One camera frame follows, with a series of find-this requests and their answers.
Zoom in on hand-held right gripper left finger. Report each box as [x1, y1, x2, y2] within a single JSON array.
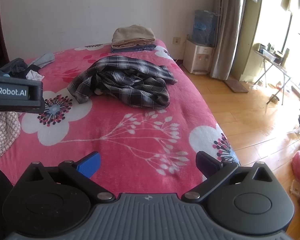
[[27, 151, 116, 202]]

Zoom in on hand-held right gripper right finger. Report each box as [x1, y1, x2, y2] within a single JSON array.
[[181, 151, 273, 202]]

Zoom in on black white plaid shirt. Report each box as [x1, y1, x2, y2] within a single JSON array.
[[67, 56, 178, 108]]

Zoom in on folded blue clothes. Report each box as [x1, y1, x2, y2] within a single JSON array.
[[111, 44, 157, 53]]

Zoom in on dark grey garment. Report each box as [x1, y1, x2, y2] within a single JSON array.
[[0, 58, 42, 79]]

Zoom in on white garment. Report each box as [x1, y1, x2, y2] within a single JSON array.
[[25, 70, 44, 82]]

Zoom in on pink floral blanket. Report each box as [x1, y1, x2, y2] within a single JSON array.
[[0, 39, 240, 195]]

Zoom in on brown floor mat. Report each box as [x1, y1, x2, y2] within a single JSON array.
[[224, 79, 249, 93]]

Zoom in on white water dispenser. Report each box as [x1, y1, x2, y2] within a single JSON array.
[[183, 39, 215, 75]]

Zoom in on folding table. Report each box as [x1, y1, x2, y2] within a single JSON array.
[[252, 50, 298, 105]]

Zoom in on folded beige cloth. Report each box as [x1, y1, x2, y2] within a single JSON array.
[[112, 25, 156, 48]]

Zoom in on beige curtain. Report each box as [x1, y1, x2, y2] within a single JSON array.
[[210, 0, 247, 80]]

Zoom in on blue water bottle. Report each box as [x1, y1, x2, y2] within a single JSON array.
[[192, 9, 218, 47]]

